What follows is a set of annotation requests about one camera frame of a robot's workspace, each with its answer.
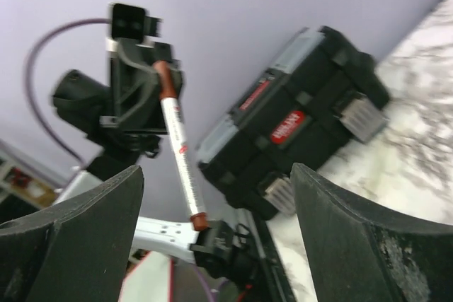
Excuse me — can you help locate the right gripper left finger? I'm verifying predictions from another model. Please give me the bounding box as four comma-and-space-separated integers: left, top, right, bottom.
1, 165, 144, 302

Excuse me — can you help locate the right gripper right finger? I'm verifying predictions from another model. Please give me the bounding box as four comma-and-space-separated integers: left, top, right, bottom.
290, 163, 452, 301

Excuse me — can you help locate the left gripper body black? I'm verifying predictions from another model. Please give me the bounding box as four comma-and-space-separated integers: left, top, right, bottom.
52, 70, 166, 157

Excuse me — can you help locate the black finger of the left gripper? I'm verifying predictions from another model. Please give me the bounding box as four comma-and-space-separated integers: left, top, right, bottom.
152, 42, 184, 100
100, 38, 158, 129

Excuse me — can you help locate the whiteboard marker white barrel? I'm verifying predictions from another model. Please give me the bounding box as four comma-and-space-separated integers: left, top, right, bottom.
151, 60, 210, 232

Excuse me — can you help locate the whiteboard with pink frame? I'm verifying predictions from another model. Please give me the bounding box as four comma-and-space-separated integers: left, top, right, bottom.
119, 252, 173, 302

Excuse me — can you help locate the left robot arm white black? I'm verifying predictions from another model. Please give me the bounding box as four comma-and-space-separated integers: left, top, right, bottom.
53, 38, 264, 290

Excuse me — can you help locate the black toolbox with clear lids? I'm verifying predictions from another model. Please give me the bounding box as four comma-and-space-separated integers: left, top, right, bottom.
196, 26, 390, 220

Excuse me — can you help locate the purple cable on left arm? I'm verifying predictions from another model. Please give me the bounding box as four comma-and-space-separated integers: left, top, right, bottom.
23, 18, 110, 168

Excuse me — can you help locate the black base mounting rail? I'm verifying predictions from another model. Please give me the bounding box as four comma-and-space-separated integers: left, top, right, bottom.
244, 211, 297, 302

